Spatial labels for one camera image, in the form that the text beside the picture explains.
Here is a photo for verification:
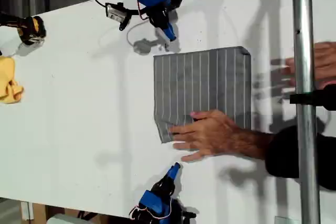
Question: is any grey white-striped towel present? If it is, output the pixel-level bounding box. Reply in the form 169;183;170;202
153;46;253;145

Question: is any person's hand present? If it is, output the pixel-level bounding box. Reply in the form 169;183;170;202
170;110;255;163
286;41;336;86

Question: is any white plastic container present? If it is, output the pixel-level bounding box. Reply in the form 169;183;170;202
47;212;79;224

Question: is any brown cardboard box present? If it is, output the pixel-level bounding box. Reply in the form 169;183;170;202
31;202;132;224

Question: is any white table leg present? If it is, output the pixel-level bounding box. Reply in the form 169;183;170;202
20;201;34;221

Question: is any yellow cloth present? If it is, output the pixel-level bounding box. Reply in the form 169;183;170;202
0;55;25;104

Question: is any black silver gripper camera box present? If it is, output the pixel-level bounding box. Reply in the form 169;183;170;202
104;2;132;32

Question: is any steel post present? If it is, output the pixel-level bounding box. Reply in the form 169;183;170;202
291;0;321;224

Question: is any black post clamp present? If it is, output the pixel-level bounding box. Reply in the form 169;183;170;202
290;83;336;111

